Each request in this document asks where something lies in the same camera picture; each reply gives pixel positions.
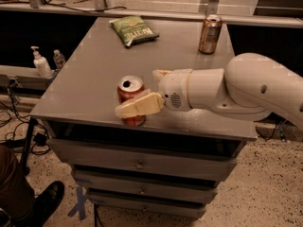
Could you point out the red coke can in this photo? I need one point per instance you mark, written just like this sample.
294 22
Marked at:
127 88

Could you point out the brown trouser leg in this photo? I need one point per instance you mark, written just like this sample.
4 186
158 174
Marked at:
16 195

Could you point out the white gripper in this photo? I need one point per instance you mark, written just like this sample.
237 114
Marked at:
174 88

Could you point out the gold soda can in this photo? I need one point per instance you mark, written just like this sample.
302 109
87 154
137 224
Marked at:
210 33

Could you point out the green chip bag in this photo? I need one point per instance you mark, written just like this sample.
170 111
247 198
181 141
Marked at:
133 30

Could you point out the grey drawer cabinet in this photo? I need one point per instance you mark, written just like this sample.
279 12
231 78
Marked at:
171 164

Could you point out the clear plastic water bottle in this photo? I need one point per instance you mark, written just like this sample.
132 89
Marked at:
59 59

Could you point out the grey metal window rail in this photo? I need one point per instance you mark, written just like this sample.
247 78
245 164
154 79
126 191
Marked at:
269 21

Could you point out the white pump bottle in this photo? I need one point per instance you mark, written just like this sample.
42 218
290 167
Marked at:
41 63

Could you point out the black leather shoe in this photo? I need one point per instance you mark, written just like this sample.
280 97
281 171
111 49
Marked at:
44 206

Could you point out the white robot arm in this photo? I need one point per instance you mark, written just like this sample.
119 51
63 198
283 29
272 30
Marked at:
249 87

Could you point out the blue tape cross mark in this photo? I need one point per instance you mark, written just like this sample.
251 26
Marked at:
79 208

